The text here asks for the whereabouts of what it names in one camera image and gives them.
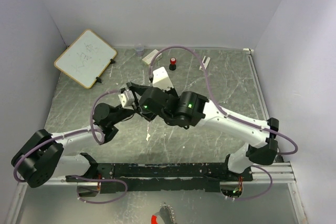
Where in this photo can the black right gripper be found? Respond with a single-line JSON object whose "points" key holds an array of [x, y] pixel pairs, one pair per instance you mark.
{"points": [[171, 91]]}

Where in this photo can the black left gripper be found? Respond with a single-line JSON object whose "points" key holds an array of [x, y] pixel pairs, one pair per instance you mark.
{"points": [[139, 88]]}

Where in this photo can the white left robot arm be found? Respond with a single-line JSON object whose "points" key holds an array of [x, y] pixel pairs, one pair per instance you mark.
{"points": [[47, 155]]}

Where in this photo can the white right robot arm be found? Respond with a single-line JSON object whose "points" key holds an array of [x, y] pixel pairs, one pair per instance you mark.
{"points": [[193, 109]]}

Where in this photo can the white and green small box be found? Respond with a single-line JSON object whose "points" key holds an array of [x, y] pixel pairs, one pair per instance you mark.
{"points": [[149, 57]]}

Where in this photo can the clear plastic cup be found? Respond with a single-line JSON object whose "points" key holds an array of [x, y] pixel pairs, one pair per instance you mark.
{"points": [[139, 50]]}

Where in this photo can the white clip device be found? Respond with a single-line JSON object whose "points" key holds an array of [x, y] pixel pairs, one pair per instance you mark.
{"points": [[205, 63]]}

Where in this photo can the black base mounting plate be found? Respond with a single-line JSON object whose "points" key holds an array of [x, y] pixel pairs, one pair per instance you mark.
{"points": [[169, 176]]}

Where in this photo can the red and white tool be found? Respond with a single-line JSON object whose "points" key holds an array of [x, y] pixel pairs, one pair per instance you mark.
{"points": [[160, 217]]}

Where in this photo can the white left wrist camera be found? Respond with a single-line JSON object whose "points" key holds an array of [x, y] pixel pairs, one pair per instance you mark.
{"points": [[127, 99]]}

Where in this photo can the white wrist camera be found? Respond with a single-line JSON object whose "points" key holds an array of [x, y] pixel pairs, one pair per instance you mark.
{"points": [[127, 99], [161, 79]]}

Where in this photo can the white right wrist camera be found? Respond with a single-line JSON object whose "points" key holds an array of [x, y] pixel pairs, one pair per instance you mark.
{"points": [[161, 79]]}

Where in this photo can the small whiteboard with wooden frame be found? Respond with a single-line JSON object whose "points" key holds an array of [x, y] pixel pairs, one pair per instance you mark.
{"points": [[86, 59]]}

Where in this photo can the white corner bracket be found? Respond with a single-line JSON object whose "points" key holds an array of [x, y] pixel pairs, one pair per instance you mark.
{"points": [[248, 50]]}

